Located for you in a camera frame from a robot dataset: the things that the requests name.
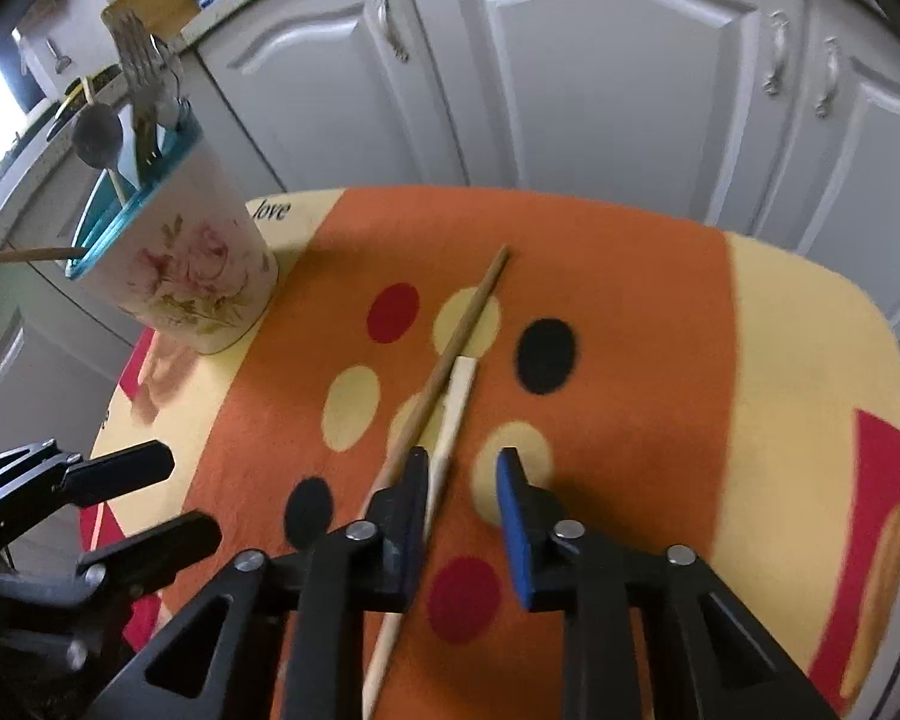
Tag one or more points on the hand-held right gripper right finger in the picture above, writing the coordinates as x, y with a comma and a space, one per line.
514, 540

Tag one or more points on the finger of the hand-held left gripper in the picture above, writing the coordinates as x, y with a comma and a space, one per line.
120, 469
157, 547

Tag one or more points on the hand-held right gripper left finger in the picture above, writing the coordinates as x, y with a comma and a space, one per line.
409, 540

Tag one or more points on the pale cream chopstick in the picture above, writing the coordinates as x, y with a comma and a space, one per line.
450, 420

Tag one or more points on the floral utensil holder teal rim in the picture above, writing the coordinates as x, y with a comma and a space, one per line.
187, 270

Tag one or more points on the brown wooden chopstick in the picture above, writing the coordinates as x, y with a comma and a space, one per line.
457, 330

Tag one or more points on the thin wooden chopstick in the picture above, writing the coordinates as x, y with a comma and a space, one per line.
22, 256

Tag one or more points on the steel fork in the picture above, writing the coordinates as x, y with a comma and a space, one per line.
136, 52

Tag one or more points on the grey cabinet door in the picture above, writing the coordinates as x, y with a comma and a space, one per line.
37, 360
330, 82
615, 90
870, 180

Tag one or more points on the orange dotted table cover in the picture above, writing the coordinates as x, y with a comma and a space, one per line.
645, 360

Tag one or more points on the yellow and black brush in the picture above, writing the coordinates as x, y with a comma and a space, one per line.
82, 94

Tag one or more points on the hanging peeler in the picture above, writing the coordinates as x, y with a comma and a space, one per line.
58, 54

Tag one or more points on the wooden cutting board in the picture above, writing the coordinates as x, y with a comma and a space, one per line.
150, 4

